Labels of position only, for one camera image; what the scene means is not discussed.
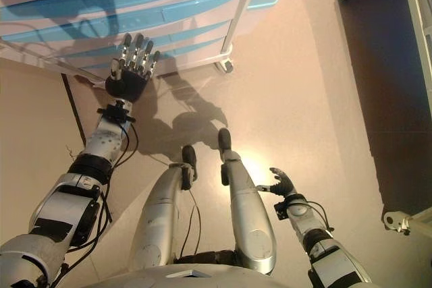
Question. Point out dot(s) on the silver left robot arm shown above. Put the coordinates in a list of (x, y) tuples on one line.
[(64, 207)]

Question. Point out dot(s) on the cart caster wheel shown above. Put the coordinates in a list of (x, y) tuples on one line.
[(227, 66)]

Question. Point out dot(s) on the white medical cart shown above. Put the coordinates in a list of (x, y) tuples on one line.
[(243, 15)]

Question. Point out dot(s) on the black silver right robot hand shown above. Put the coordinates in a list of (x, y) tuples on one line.
[(285, 187)]

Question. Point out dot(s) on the bed caster wheel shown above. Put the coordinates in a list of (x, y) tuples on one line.
[(393, 222)]

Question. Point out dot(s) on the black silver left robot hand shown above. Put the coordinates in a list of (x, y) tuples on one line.
[(126, 84)]

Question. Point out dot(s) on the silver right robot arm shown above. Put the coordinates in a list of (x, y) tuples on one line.
[(324, 261)]

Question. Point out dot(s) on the white hospital bed frame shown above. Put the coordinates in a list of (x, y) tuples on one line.
[(418, 31)]

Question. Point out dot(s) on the grey robot torso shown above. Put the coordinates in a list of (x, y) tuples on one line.
[(195, 278)]

